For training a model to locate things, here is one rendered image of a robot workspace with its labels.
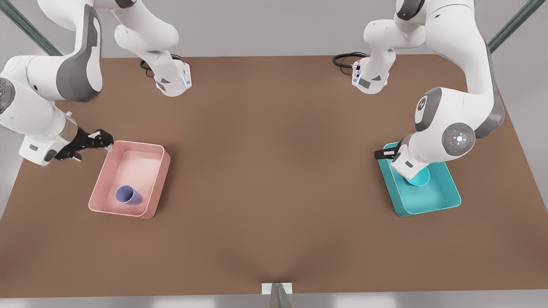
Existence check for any pink plastic box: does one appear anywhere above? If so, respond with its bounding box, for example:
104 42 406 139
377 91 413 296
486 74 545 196
88 140 171 220

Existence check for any teal bowl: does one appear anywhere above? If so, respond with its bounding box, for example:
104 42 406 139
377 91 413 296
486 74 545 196
402 168 431 187

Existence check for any lavender cup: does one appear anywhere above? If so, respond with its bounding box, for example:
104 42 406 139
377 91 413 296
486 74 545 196
115 185 143 206

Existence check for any teal plastic box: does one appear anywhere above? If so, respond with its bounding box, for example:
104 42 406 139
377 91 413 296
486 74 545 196
378 142 462 217

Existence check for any black cable loop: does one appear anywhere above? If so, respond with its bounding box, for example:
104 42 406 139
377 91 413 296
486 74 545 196
333 52 369 77
140 54 182 78

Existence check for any silver frame post with foot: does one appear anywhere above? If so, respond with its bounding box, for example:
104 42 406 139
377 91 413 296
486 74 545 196
262 282 293 308

